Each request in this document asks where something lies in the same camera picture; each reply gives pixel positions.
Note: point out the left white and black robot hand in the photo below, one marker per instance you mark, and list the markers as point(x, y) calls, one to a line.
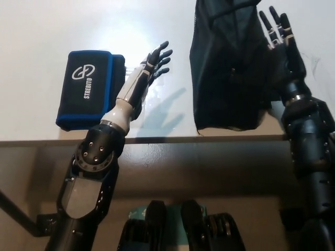
point(131, 89)

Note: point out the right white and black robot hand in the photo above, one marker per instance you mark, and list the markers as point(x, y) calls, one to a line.
point(290, 65)

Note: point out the black fabric lunch bag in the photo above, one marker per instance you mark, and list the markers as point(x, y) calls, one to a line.
point(230, 78)

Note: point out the clear plastic sheet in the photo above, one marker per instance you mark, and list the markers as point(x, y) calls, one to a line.
point(155, 104)

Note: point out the black blue tool pouch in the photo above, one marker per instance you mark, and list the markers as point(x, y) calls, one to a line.
point(86, 89)

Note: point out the black metal table leg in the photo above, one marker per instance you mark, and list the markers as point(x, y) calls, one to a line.
point(18, 211)

